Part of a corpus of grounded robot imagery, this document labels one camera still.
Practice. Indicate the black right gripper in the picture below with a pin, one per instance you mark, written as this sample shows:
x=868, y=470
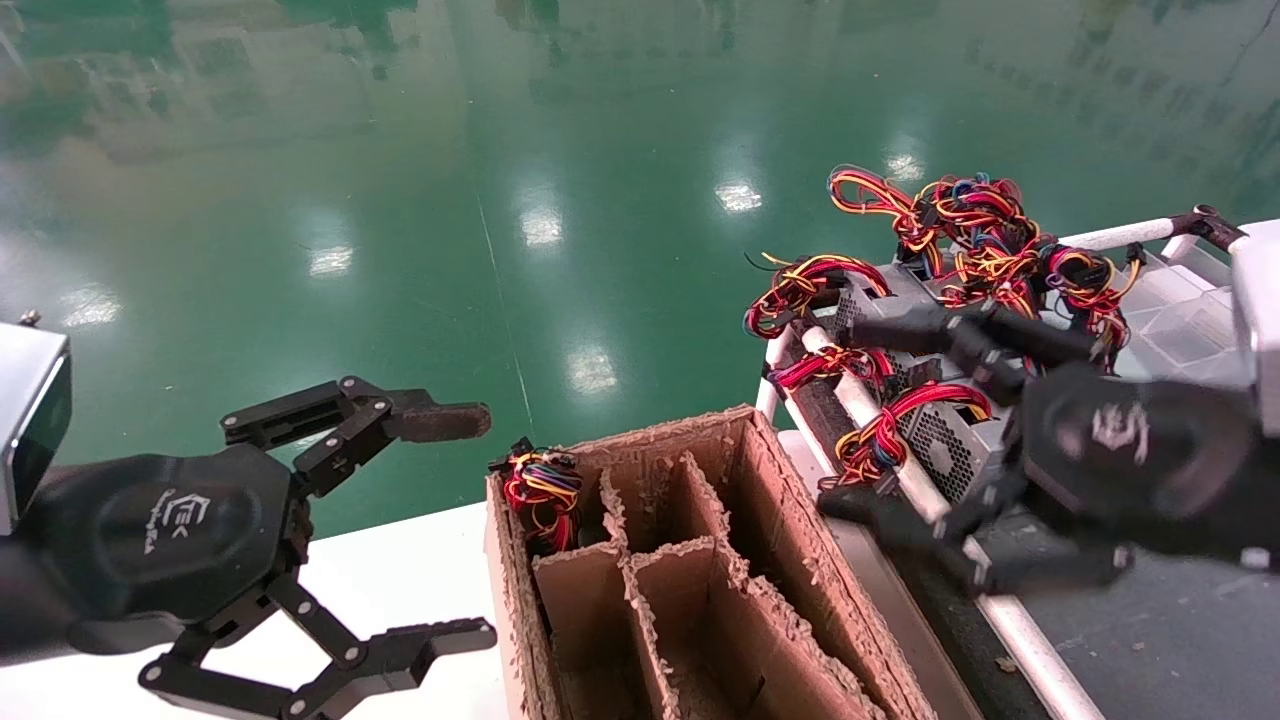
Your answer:
x=1140, y=460

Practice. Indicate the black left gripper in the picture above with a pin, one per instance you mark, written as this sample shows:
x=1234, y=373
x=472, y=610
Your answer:
x=150, y=540

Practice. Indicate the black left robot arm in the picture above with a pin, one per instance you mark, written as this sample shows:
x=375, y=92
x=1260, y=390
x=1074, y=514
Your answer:
x=12, y=600

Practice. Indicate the clear acrylic divider tray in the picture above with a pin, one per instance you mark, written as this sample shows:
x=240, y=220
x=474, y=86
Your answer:
x=1180, y=330

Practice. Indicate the brown cardboard divider box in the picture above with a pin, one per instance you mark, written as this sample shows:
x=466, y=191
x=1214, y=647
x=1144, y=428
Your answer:
x=800, y=540

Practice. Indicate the short white cart leg pipe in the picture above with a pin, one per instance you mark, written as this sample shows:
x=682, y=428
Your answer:
x=768, y=395

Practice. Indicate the black pipe joint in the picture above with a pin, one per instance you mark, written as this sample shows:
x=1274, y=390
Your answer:
x=1205, y=225

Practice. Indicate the long white cart rail pipe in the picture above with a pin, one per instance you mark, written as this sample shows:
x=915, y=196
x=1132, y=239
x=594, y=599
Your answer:
x=1030, y=640

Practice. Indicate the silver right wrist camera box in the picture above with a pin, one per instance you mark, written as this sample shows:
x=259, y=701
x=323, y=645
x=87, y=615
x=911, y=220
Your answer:
x=1260, y=330

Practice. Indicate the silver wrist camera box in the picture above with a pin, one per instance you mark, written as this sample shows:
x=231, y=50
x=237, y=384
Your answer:
x=1260, y=330
x=25, y=410

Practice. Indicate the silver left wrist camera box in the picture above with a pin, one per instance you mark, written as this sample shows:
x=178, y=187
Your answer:
x=25, y=410

